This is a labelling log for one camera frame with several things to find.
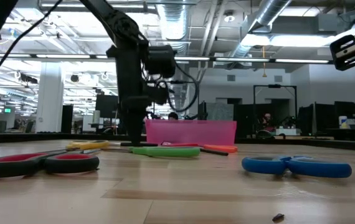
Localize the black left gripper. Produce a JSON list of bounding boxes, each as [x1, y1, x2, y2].
[[107, 45, 169, 146]]

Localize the yellow handled scissors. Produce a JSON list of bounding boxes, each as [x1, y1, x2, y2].
[[66, 139, 110, 151]]

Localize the black and red scissors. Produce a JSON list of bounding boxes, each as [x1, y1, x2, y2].
[[0, 148, 103, 180]]

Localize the blue handled scissors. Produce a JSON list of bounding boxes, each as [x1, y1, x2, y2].
[[241, 154, 353, 179]]

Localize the black monitor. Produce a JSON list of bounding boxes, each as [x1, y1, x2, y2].
[[95, 94, 119, 121]]

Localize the red plastic bin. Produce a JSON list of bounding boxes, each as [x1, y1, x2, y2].
[[144, 119, 238, 146]]

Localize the black cabinet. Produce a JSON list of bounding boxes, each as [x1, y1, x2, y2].
[[60, 105, 74, 134]]

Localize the black desk monitors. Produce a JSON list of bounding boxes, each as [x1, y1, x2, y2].
[[297, 100, 355, 133]]

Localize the white pillar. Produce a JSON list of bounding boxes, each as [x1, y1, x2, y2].
[[35, 67, 64, 134]]

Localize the long ceiling light strip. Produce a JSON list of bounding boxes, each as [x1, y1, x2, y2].
[[0, 53, 355, 65]]

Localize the dark office partition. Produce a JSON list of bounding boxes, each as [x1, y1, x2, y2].
[[197, 98, 263, 139]]

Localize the green handled scissors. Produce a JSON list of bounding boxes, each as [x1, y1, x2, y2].
[[127, 146, 201, 158]]

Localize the small orange handled scissors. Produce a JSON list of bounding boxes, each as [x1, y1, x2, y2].
[[202, 143, 239, 154]]

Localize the silver spiral air duct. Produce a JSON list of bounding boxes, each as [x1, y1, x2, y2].
[[227, 0, 292, 60]]

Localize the black frame stand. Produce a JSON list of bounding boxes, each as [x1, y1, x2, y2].
[[253, 83, 298, 139]]

